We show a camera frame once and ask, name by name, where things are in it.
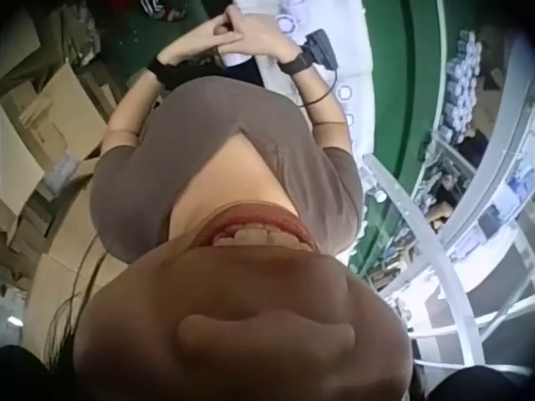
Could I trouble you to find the person's legs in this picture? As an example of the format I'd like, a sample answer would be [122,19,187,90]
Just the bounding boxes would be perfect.
[220,52,266,89]

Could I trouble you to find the person's left hand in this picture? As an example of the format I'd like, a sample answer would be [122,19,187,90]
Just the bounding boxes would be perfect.
[156,17,244,69]

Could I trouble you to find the black scanner cable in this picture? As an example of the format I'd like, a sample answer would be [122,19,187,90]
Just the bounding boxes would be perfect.
[298,66,340,108]

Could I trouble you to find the cluttered work bench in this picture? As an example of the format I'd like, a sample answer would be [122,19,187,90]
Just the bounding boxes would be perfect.
[367,133,535,302]

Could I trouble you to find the heap of cardboard boxes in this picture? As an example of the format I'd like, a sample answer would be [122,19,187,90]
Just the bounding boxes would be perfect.
[0,24,126,293]

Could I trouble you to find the grey barcode scanner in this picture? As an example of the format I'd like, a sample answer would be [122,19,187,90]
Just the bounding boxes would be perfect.
[300,28,340,72]

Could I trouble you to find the black striped object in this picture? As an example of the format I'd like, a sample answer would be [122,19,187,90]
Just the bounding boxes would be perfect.
[139,0,176,23]

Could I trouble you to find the white metal frame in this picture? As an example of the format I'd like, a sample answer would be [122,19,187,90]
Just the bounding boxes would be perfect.
[362,153,535,377]

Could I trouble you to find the person's right hand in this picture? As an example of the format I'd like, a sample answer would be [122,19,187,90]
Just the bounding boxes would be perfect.
[219,6,303,65]

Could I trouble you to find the black wrist band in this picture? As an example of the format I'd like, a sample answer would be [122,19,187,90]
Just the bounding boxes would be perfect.
[146,55,181,91]
[277,45,314,77]

